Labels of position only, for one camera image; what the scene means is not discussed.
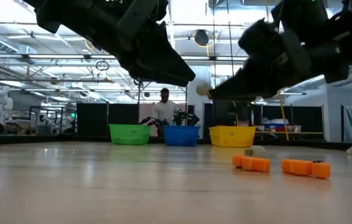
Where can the black partition panel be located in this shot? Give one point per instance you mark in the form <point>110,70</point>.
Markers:
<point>91,118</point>
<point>225,113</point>

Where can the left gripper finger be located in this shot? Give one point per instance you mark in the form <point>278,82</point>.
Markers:
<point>163,65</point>

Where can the beige curtain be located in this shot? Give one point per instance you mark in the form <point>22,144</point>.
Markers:
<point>146,112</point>

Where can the person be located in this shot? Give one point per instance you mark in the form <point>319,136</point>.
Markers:
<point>164,109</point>

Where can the black overhead camera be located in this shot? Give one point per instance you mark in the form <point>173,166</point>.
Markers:
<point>201,38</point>

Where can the green plastic basket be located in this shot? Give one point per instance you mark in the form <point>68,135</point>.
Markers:
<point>130,134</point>

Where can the black gantry frame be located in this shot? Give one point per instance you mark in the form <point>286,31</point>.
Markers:
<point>139,96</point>

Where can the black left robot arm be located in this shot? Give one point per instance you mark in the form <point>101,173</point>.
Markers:
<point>41,12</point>

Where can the table with storage containers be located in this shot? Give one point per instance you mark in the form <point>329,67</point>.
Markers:
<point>275,126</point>

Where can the black background robot arm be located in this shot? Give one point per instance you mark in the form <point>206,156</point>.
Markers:
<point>150,121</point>
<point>188,119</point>

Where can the blue plastic basket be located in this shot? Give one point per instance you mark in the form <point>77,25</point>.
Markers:
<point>181,136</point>

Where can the orange skeleton toy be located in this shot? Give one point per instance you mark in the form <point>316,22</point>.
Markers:
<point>250,163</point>
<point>305,168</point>

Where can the yellow plastic basket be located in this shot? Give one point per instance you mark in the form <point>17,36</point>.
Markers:
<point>231,136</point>

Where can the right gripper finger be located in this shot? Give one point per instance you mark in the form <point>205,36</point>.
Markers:
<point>250,81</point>
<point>244,97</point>

